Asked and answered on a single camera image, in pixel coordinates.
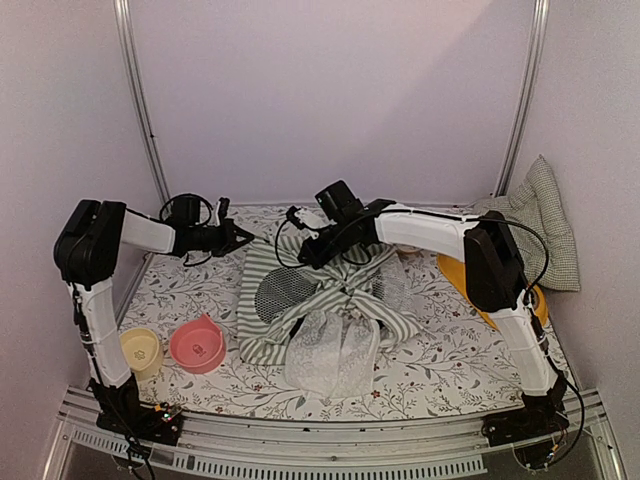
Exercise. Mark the front aluminium rail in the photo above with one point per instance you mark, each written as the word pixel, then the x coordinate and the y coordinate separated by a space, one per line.
pixel 227 447

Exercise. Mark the aluminium frame post right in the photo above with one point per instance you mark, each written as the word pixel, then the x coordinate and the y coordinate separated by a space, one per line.
pixel 532 65

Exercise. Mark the floral table mat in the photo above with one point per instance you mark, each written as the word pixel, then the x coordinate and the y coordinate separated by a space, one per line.
pixel 456 364

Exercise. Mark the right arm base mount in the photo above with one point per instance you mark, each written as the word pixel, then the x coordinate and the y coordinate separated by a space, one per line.
pixel 520 425

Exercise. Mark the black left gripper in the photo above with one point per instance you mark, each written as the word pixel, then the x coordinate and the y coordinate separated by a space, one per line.
pixel 229 241

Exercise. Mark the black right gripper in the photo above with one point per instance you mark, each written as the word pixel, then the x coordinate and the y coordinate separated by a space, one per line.
pixel 318 258

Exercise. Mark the aluminium frame post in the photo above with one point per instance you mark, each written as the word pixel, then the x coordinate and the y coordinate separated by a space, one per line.
pixel 532 65
pixel 124 26

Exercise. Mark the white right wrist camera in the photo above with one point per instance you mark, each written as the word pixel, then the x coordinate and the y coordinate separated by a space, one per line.
pixel 305 219

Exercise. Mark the green striped pet tent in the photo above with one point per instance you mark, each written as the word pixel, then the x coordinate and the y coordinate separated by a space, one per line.
pixel 324 327

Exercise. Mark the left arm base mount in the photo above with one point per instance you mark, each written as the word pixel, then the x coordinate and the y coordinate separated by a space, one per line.
pixel 122 412

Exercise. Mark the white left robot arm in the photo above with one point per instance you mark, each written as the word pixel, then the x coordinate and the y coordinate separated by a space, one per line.
pixel 86 253

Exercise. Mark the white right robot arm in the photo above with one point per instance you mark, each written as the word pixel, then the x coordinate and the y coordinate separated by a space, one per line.
pixel 486 237

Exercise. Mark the cream pet bowl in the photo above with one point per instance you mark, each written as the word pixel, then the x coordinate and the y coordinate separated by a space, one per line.
pixel 143 352

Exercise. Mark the aluminium frame post left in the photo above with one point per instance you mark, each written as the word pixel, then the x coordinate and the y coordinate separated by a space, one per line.
pixel 124 26

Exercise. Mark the pink pet bowl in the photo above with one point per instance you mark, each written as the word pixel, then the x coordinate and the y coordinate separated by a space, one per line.
pixel 198 346

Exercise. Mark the green checked cushion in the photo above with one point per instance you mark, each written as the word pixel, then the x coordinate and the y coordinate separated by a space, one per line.
pixel 548 249

